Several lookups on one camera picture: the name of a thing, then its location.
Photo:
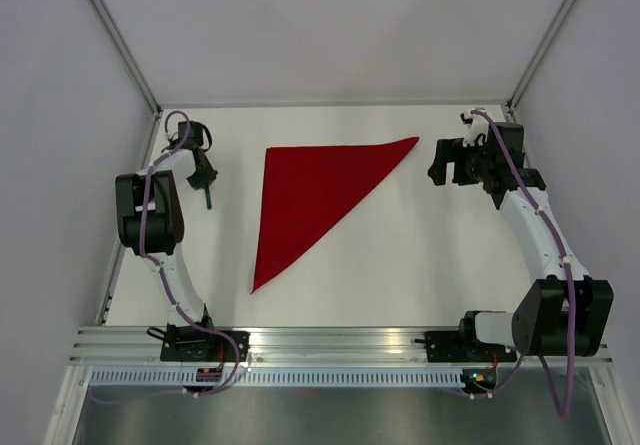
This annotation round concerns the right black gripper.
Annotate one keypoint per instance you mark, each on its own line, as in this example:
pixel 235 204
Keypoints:
pixel 446 150

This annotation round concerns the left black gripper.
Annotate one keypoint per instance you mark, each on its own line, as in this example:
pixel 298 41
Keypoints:
pixel 206 180

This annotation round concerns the green handled knife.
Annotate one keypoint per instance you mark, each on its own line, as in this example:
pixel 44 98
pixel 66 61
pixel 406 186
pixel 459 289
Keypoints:
pixel 208 198

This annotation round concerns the red cloth napkin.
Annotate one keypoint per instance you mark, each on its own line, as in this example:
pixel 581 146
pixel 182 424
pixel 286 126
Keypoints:
pixel 307 190

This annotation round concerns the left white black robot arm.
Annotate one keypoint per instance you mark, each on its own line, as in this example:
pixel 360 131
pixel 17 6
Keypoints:
pixel 150 220

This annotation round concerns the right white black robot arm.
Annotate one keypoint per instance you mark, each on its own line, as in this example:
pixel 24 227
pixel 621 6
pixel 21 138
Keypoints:
pixel 565 309

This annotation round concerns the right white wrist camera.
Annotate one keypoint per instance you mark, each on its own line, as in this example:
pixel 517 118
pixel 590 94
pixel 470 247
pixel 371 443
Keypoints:
pixel 477 126

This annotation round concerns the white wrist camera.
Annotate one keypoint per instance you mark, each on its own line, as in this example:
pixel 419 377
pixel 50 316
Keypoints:
pixel 477 126
pixel 169 137

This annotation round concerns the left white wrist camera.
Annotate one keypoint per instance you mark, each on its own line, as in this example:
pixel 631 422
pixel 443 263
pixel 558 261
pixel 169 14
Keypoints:
pixel 169 137

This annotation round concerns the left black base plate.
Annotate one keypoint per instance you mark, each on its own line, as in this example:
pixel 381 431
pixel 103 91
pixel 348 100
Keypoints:
pixel 187 345

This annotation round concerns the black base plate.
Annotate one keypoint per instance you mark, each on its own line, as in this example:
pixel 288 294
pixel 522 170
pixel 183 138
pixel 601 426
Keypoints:
pixel 447 346
pixel 187 345

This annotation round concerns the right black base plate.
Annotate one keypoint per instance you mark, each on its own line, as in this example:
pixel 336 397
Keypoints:
pixel 447 346

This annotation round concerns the aluminium front rail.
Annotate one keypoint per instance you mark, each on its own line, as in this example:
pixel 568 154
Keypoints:
pixel 270 347

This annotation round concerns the white slotted cable duct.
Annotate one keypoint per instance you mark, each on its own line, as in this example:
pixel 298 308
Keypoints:
pixel 297 377

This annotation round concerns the right aluminium frame post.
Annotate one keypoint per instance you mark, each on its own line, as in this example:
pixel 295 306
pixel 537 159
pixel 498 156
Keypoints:
pixel 551 33

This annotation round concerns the aluminium frame post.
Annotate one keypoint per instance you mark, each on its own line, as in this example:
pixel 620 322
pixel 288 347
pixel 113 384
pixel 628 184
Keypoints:
pixel 102 12
pixel 551 33

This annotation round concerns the left aluminium frame post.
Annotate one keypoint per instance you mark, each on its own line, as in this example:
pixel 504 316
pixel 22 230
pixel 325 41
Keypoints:
pixel 102 12

